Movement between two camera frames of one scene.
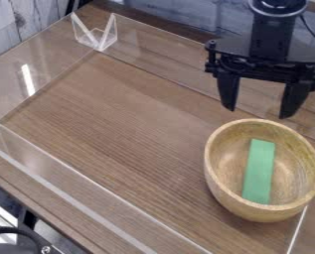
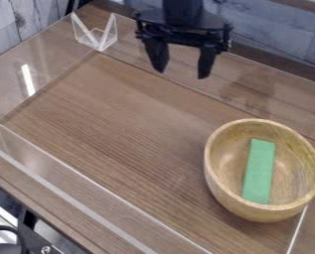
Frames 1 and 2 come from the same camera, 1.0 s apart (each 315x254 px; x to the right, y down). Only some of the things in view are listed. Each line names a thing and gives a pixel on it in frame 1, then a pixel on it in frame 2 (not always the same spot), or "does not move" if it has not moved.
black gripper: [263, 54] → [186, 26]
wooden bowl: [261, 170] does not move
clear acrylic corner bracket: [96, 39] does not move
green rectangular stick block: [257, 173] does not move
